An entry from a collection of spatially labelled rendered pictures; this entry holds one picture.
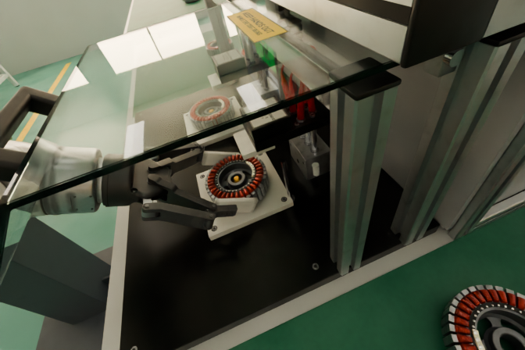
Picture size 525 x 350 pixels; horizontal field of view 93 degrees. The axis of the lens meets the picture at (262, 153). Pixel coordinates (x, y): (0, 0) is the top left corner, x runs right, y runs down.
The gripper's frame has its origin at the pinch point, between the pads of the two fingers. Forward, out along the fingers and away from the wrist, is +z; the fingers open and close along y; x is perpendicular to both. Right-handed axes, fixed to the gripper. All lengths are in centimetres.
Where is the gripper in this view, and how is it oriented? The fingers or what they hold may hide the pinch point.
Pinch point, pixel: (236, 180)
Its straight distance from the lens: 45.3
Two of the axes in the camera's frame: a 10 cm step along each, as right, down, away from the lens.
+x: 3.0, -7.8, -5.4
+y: 3.2, 6.2, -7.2
